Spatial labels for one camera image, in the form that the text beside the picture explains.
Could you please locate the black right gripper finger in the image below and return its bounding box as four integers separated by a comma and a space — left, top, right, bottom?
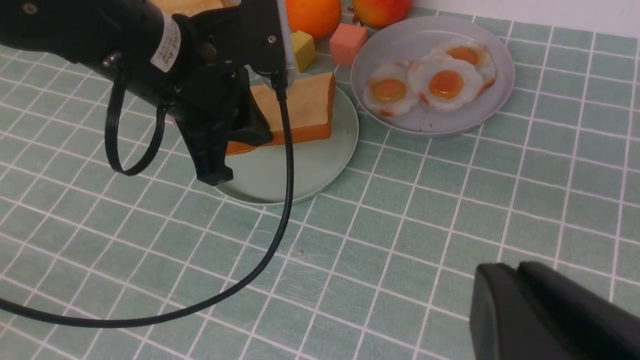
469, 261, 640, 360

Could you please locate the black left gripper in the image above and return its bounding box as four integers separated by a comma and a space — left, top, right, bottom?
172, 0, 296, 187

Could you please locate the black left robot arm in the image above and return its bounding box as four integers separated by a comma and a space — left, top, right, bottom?
0, 0, 297, 186

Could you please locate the empty teal plate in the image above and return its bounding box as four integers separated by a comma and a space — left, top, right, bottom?
216, 80, 360, 205

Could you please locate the yellow foam cube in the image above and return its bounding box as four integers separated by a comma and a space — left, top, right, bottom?
290, 30, 318, 73

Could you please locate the orange fruit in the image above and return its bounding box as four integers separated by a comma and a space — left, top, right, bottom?
285, 0, 342, 40

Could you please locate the salmon foam cube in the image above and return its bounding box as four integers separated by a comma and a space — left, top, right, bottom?
329, 23, 368, 67

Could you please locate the red apple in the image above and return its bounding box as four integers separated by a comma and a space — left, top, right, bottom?
347, 0, 414, 30

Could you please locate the grey egg plate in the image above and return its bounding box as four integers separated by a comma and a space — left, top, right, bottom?
350, 16, 515, 138

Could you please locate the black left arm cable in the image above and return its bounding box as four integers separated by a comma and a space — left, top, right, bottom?
0, 70, 296, 329

